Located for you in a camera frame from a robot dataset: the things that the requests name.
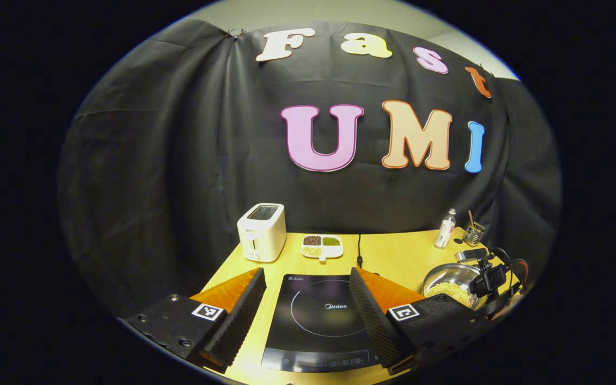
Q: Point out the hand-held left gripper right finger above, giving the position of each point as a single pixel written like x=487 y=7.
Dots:
x=375 y=315

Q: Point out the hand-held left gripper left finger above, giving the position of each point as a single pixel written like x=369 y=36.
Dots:
x=241 y=315

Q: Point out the steel pot with soybeans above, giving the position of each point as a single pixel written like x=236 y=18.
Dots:
x=447 y=283

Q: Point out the black induction cooktop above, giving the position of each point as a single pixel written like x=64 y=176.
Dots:
x=313 y=321

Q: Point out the clear bottle white label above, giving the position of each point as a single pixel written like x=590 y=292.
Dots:
x=445 y=230

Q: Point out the white toaster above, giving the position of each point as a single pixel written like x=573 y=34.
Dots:
x=261 y=235

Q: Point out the white divided bean dish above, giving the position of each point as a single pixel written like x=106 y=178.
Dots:
x=322 y=246

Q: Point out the black backdrop cloth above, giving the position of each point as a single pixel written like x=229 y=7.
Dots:
x=169 y=160

